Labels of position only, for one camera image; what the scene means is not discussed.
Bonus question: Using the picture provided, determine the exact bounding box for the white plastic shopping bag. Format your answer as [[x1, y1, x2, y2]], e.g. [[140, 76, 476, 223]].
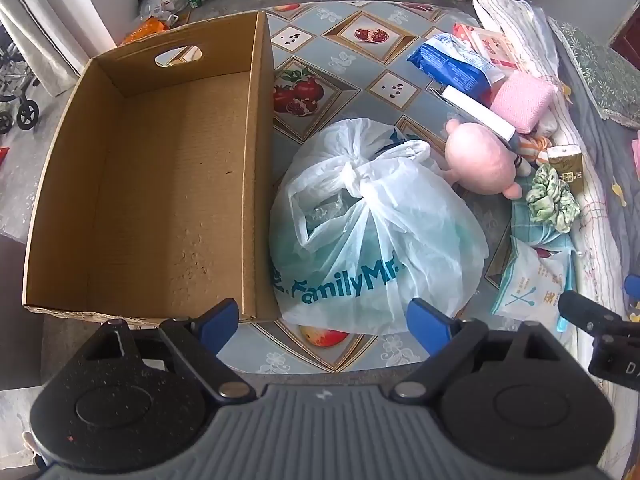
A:
[[270, 119, 490, 336]]

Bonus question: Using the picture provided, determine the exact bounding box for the white and blue packet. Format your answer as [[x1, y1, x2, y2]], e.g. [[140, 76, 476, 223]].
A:
[[490, 235, 573, 318]]

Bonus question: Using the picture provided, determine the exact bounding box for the green patterned scrunchie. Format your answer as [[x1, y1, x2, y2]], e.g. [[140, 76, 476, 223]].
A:
[[525, 164, 581, 233]]

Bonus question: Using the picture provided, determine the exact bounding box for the grey quilt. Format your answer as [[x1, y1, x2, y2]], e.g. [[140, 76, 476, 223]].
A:
[[555, 40, 640, 311]]

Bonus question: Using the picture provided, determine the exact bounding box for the orange snack bag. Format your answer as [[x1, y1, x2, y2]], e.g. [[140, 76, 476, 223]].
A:
[[122, 16, 169, 44]]

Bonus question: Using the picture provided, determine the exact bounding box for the black stroller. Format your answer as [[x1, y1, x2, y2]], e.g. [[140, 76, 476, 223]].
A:
[[0, 25, 41, 134]]

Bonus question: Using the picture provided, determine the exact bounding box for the white striped blanket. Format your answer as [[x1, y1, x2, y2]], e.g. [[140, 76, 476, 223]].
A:
[[472, 0, 640, 323]]

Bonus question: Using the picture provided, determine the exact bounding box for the green patterned cushion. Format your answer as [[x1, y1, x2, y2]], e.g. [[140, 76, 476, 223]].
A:
[[547, 16, 640, 128]]

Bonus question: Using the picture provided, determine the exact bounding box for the pink plush toy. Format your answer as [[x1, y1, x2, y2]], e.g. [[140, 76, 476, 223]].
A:
[[442, 119, 524, 201]]

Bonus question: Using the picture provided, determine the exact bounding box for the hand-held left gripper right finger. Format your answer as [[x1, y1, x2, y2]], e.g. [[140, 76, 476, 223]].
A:
[[390, 298, 557, 406]]

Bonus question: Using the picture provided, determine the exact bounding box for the small brown carton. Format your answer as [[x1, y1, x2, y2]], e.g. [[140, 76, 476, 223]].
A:
[[546, 145, 585, 196]]

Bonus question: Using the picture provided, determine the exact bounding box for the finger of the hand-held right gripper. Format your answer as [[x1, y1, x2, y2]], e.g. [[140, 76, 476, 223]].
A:
[[557, 290, 627, 342]]

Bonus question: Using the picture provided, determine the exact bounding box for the brown cardboard box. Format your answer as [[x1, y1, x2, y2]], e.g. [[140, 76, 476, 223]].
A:
[[22, 10, 281, 323]]

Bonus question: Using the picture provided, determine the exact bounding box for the white box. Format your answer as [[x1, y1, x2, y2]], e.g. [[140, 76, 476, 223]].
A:
[[440, 85, 519, 144]]

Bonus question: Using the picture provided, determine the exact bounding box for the pink cloth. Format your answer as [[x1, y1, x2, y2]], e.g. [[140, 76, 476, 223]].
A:
[[490, 70, 558, 134]]

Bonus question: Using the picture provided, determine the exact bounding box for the dark red door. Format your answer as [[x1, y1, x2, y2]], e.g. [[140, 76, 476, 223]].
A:
[[610, 7, 640, 68]]

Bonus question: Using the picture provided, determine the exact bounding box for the white curtain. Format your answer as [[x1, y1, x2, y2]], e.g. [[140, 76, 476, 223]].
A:
[[0, 0, 119, 96]]

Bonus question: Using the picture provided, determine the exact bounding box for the teal checked towel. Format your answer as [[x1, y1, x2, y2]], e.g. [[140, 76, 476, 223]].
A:
[[510, 195, 573, 261]]

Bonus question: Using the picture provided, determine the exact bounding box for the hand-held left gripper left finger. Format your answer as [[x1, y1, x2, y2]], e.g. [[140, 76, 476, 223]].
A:
[[82, 298, 258, 406]]

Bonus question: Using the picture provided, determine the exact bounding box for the blue tissue pack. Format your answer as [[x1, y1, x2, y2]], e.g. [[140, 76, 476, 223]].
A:
[[406, 33, 506, 103]]

